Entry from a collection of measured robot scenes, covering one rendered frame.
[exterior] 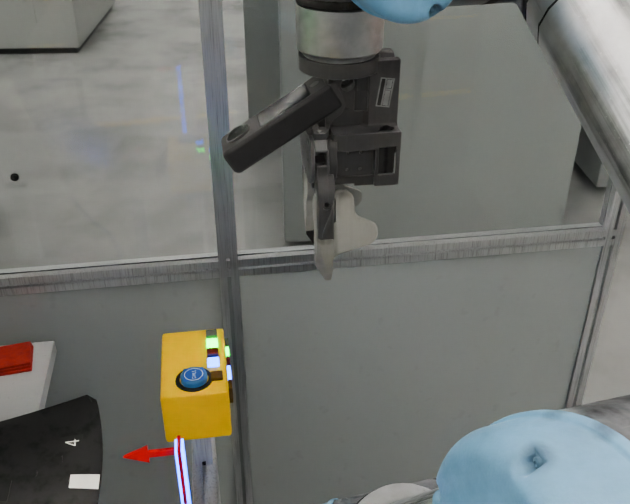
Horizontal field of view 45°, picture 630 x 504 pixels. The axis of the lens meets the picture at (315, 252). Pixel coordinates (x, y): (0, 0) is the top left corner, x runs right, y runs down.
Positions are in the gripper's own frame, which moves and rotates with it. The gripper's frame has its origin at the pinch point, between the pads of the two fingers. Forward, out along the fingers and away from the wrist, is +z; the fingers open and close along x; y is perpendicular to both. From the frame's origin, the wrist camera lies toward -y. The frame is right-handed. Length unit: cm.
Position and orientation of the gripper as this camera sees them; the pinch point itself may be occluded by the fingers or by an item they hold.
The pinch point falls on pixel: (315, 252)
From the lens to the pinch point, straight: 75.7
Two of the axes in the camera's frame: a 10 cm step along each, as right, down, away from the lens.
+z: 0.0, 8.6, 5.2
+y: 9.9, -0.8, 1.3
